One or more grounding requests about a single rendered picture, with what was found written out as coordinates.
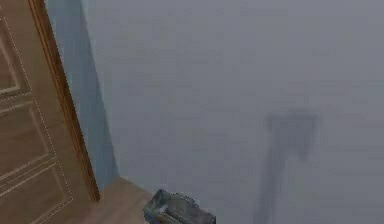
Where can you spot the brown panelled room door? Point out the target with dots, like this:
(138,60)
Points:
(30,133)

